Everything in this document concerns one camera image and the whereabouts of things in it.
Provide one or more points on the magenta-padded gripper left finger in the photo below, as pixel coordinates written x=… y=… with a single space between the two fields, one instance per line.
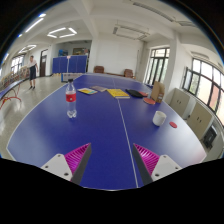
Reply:
x=60 y=165

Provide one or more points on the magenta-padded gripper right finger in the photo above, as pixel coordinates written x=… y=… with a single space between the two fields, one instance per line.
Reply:
x=163 y=166

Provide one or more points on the clear red-labelled water bottle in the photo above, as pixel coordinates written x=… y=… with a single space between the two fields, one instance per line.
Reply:
x=70 y=97

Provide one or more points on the flat round red coaster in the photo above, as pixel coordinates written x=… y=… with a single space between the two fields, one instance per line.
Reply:
x=173 y=124

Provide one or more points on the white mug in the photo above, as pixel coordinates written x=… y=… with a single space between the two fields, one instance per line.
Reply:
x=159 y=118

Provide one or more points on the black waste bin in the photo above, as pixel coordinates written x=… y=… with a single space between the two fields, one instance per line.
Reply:
x=210 y=137

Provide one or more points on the large beige cabinet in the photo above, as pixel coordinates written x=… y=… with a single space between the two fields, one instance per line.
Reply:
x=199 y=119

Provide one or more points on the small beige cabinet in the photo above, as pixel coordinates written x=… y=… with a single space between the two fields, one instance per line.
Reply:
x=180 y=102

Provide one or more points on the brown cardboard box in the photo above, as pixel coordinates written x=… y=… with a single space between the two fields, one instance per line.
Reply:
x=157 y=90

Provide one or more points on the small yellow blue book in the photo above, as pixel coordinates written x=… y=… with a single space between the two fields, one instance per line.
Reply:
x=87 y=91

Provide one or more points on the large yellow book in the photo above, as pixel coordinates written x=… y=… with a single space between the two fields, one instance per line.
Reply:
x=118 y=93

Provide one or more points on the grey booklet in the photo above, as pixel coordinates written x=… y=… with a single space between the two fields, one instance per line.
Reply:
x=99 y=88

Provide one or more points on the white low barrier board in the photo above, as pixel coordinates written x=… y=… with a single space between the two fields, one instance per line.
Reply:
x=70 y=76

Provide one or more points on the large black-framed window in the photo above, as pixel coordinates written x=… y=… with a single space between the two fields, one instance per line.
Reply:
x=205 y=86

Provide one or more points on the blue red-legged table tennis table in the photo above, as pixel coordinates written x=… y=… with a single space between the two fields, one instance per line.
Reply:
x=8 y=88

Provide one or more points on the person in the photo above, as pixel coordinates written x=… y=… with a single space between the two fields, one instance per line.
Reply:
x=32 y=71

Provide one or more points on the brown armchair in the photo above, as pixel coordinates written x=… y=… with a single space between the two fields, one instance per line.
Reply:
x=128 y=73
x=98 y=69

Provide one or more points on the black-framed glass door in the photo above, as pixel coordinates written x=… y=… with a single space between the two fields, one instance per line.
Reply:
x=157 y=66

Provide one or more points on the folded blue table tennis table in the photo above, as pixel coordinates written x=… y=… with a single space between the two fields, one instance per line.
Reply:
x=69 y=64

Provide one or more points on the dark brown door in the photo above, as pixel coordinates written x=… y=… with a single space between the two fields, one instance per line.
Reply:
x=43 y=63

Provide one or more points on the ceiling air conditioner unit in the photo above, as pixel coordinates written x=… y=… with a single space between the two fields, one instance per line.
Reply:
x=130 y=32

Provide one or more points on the ceiling lights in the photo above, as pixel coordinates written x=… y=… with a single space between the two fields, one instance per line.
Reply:
x=35 y=24

